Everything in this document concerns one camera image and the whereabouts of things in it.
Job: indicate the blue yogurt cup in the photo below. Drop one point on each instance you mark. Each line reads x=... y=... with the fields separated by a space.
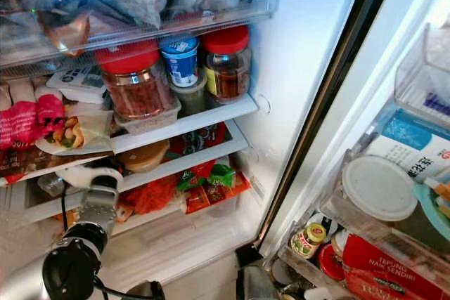
x=179 y=64

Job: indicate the black fridge door hinge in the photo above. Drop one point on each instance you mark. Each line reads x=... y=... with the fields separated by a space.
x=249 y=254

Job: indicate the orange red packet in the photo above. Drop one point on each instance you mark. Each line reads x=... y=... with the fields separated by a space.
x=214 y=198

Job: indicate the small pink white packet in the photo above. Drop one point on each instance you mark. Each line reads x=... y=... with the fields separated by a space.
x=50 y=109

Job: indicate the red food packet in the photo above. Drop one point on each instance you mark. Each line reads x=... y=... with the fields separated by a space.
x=191 y=138

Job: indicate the wrapped sandwich in plastic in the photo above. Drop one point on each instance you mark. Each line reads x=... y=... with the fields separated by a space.
x=74 y=133

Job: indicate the white fridge shelf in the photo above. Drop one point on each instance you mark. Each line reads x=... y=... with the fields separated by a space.
x=225 y=152
x=204 y=116

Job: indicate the teal container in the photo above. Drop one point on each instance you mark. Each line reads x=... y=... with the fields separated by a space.
x=432 y=209

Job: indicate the small red lid jar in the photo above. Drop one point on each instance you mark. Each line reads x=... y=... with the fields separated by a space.
x=226 y=64

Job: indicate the white box with black label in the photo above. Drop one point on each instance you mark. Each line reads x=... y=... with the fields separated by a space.
x=77 y=86

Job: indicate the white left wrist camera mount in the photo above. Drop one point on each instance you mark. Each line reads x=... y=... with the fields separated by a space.
x=88 y=175

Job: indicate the clear crisper drawer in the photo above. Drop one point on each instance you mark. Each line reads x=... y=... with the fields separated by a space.
x=183 y=244

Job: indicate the small clear door bin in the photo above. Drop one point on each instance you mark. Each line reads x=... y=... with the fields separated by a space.
x=425 y=75

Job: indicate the small yellow lid jar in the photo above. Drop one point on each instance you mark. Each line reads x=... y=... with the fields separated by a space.
x=308 y=240

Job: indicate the red flour packet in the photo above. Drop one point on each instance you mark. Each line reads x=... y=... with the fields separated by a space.
x=394 y=272

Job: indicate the white fridge door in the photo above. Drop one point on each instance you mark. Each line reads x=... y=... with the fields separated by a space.
x=358 y=68

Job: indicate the dark brown food packet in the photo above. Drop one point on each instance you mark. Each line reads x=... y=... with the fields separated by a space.
x=17 y=163

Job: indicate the round white lid container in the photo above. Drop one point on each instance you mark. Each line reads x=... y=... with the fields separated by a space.
x=380 y=187

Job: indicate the small glass jar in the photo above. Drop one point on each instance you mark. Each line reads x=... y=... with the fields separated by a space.
x=50 y=185

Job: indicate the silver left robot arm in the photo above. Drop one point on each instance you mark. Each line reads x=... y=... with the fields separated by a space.
x=97 y=209

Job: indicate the clear plastic tub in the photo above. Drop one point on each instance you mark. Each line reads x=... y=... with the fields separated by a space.
x=186 y=98

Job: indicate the orange bag of carrots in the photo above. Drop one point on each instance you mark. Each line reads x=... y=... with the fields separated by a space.
x=148 y=196

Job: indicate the large red lid jar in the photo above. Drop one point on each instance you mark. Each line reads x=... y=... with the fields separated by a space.
x=130 y=86

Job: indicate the white blue milk carton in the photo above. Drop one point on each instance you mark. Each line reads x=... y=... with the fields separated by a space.
x=411 y=142

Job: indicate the round red lid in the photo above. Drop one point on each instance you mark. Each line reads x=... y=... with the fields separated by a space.
x=330 y=261

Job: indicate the green and red packet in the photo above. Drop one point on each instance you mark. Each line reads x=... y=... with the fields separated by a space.
x=207 y=175

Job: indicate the large pink white packet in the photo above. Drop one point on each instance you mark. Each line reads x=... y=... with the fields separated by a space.
x=17 y=121

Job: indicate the large clear door bin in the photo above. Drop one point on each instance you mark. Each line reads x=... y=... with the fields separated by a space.
x=358 y=226

